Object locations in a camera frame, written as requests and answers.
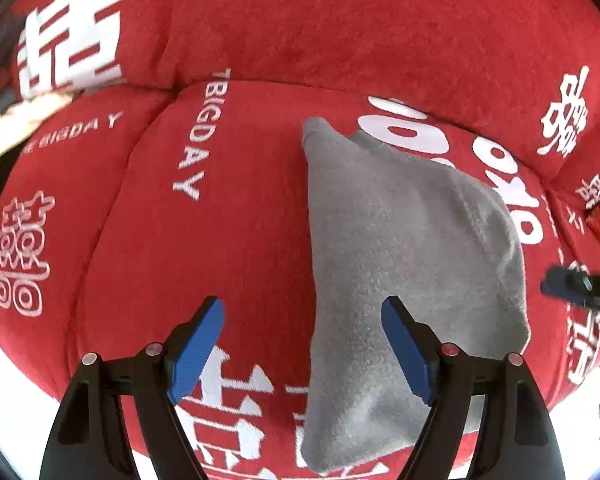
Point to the red printed pillow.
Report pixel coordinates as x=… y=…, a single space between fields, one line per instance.
x=330 y=25

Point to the beige cloth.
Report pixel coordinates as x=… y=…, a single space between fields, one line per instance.
x=20 y=120

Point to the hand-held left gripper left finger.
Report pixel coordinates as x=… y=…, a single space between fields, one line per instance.
x=197 y=347

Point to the red printed blanket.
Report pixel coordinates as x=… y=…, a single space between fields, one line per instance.
x=180 y=250

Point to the grey small garment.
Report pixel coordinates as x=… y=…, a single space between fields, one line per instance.
x=400 y=240

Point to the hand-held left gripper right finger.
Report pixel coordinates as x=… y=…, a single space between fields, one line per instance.
x=407 y=347

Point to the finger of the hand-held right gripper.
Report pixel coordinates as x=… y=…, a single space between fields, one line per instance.
x=575 y=287

